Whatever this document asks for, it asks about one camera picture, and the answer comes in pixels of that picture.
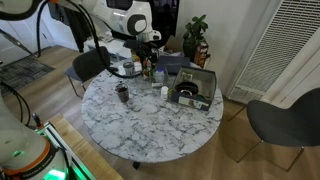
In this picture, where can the green bottle with red lid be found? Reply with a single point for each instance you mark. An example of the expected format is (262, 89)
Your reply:
(152, 72)

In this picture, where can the black remote control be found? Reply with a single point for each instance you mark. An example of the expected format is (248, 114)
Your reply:
(112, 69)

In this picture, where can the open grey cardboard box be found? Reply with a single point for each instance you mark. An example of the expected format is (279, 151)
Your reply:
(200, 83)

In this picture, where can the wooden platform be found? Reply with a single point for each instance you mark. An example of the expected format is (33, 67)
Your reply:
(83, 150)

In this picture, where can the brown cardboard box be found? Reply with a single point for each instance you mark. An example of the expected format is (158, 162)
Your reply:
(173, 45)

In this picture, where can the transparent container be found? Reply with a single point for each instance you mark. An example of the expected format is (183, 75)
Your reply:
(141, 85)

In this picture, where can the black rod with red tip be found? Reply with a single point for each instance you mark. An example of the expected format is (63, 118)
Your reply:
(36, 120)

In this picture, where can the dark blue notebook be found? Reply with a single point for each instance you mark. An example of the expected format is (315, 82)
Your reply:
(173, 61)

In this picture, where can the white low cabinet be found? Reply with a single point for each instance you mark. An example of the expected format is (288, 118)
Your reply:
(110, 46)

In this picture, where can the dark cup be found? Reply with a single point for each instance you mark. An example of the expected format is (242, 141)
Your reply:
(122, 94)

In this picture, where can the black bowl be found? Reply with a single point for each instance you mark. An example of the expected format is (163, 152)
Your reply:
(186, 88)

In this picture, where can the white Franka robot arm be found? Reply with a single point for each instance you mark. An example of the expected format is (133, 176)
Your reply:
(120, 20)

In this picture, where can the transparent bottle with red lid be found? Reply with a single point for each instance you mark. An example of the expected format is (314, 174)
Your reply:
(145, 71)

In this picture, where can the black table pedestal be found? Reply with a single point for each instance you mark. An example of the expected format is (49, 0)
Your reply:
(136, 165)

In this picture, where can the dark hanging clothes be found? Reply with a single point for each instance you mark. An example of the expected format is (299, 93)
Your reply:
(75, 26)

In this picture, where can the clear container with blue lid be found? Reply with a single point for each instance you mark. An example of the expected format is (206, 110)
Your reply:
(160, 76)

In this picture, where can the white wall heater grille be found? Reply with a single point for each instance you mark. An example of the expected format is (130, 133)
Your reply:
(283, 43)

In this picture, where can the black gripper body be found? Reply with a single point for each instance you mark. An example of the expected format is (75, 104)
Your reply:
(145, 49)

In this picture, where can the grey patterned rug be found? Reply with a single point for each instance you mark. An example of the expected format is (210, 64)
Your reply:
(23, 71)

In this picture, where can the small yellow object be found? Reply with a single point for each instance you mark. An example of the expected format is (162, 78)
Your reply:
(135, 59)

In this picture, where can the dark chair with thin legs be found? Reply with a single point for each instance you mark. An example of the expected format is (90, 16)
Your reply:
(286, 123)
(86, 63)

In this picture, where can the green potted plant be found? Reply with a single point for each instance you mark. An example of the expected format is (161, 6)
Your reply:
(195, 31)

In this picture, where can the small white tube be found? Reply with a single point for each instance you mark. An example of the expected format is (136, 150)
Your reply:
(157, 85)

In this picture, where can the small white cup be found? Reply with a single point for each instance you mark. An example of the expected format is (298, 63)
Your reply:
(164, 93)

